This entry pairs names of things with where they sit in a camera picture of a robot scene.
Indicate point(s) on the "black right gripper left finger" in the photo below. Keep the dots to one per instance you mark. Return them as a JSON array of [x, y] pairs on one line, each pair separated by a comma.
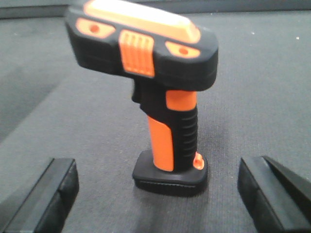
[[42, 205]]

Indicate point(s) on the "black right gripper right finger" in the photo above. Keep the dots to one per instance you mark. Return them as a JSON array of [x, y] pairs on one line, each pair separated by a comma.
[[277, 199]]

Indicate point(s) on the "orange black barcode scanner gun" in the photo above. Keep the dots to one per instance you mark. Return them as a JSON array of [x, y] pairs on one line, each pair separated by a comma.
[[169, 59]]

